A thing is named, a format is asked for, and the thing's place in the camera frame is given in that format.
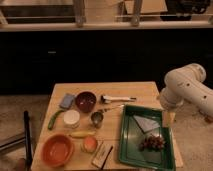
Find orange bowl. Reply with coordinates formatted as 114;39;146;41
41;134;74;168

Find bunch of dark grapes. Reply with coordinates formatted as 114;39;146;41
139;135;165;151

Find white lidded jar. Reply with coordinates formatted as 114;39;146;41
63;110;80;128

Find green cucumber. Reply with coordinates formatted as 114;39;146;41
47;110;64;130

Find black pole stand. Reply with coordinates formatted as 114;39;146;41
24;111;33;170

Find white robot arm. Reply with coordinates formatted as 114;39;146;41
158;63;213;123

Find metal measuring cup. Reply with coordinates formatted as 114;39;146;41
91;112;104;128

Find blue sponge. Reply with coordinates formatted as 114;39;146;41
59;94;75;109

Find orange peach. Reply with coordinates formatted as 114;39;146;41
83;136;98;153

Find grey folded cloth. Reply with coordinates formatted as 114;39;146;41
133;115;160;133

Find dark red bowl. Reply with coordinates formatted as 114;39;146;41
75;91;97;113

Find green tray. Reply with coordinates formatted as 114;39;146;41
118;105;176;171

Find yellow banana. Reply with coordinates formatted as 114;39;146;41
69;131;96;138

